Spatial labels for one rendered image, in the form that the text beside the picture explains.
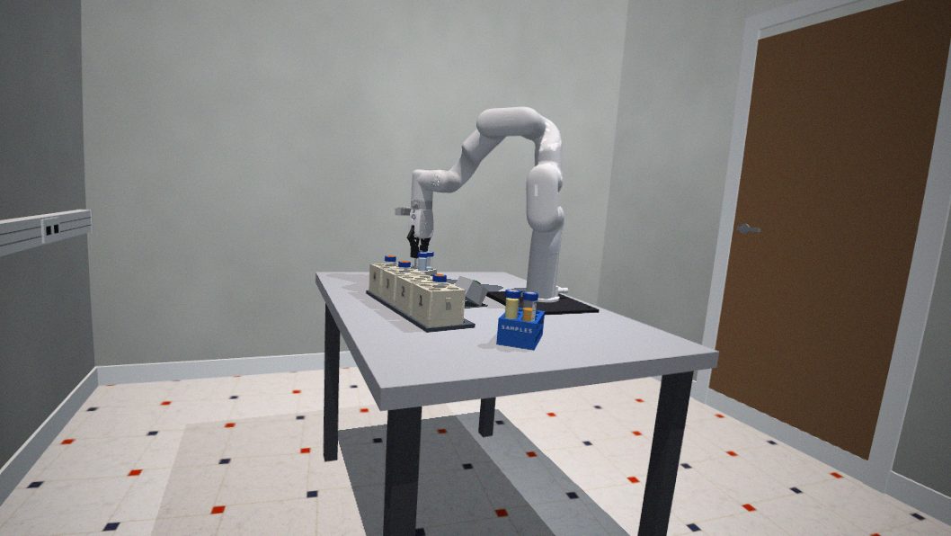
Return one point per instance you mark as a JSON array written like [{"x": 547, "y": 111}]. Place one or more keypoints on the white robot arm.
[{"x": 543, "y": 186}]

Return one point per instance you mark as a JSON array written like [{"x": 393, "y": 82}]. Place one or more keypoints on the blue tube rack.
[{"x": 519, "y": 333}]

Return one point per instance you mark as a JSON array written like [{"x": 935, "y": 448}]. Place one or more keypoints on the beige bucket adapter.
[
  {"x": 438, "y": 306},
  {"x": 375, "y": 277},
  {"x": 388, "y": 291},
  {"x": 404, "y": 291}
]

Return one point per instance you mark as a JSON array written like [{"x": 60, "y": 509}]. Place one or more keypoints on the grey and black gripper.
[{"x": 420, "y": 227}]

